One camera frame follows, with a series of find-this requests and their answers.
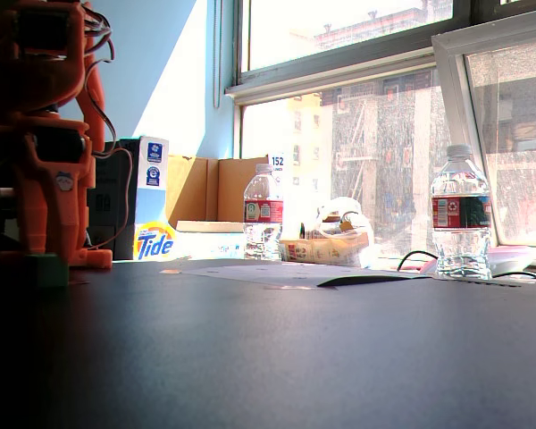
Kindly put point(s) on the orange gripper black motor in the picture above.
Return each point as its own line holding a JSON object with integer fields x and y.
{"x": 49, "y": 179}

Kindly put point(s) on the green cube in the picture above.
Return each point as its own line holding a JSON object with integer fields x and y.
{"x": 49, "y": 270}

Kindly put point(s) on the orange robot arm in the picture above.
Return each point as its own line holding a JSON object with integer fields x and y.
{"x": 40, "y": 67}

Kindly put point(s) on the white numbered grid paper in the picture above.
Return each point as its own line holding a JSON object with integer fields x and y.
{"x": 259, "y": 272}

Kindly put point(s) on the black box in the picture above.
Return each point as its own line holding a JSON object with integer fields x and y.
{"x": 111, "y": 201}

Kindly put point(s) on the white Tide detergent box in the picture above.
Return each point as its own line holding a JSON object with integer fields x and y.
{"x": 154, "y": 243}

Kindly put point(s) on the pink tape piece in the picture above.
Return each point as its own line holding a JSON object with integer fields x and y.
{"x": 170, "y": 271}

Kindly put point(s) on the clear water bottle red label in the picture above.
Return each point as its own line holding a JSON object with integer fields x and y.
{"x": 462, "y": 214}
{"x": 263, "y": 214}

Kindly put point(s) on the clear plastic bag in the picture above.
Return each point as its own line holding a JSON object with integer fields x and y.
{"x": 339, "y": 210}

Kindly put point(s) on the pink pencil case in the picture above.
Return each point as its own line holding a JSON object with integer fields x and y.
{"x": 511, "y": 259}

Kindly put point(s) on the white window screen frame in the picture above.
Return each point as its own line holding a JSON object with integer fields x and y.
{"x": 449, "y": 49}

